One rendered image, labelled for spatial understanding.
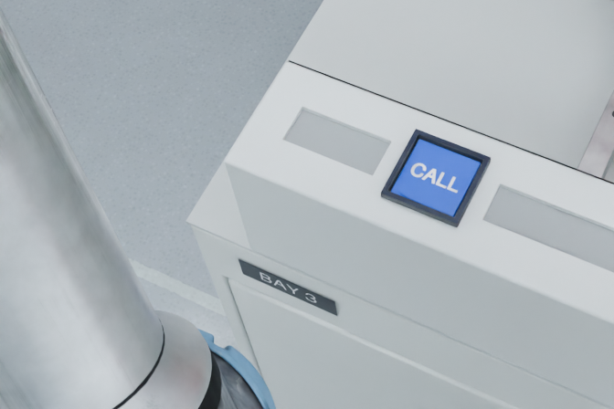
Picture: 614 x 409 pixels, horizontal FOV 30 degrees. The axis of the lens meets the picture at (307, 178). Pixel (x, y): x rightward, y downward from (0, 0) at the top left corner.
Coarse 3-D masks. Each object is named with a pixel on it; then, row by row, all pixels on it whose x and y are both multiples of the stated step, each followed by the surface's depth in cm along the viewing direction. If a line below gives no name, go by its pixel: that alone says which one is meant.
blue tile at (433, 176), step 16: (416, 144) 78; (432, 144) 78; (416, 160) 78; (432, 160) 77; (448, 160) 77; (464, 160) 77; (400, 176) 77; (416, 176) 77; (432, 176) 77; (448, 176) 77; (464, 176) 77; (400, 192) 76; (416, 192) 76; (432, 192) 76; (448, 192) 76; (464, 192) 76; (432, 208) 76; (448, 208) 76
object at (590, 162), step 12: (612, 96) 92; (612, 108) 91; (600, 120) 91; (612, 120) 91; (600, 132) 90; (612, 132) 90; (588, 144) 90; (600, 144) 90; (612, 144) 90; (588, 156) 90; (600, 156) 89; (612, 156) 91; (588, 168) 89; (600, 168) 89
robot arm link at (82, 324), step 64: (0, 64) 43; (0, 128) 43; (0, 192) 43; (64, 192) 46; (0, 256) 44; (64, 256) 46; (0, 320) 46; (64, 320) 46; (128, 320) 49; (0, 384) 48; (64, 384) 48; (128, 384) 49; (192, 384) 51; (256, 384) 59
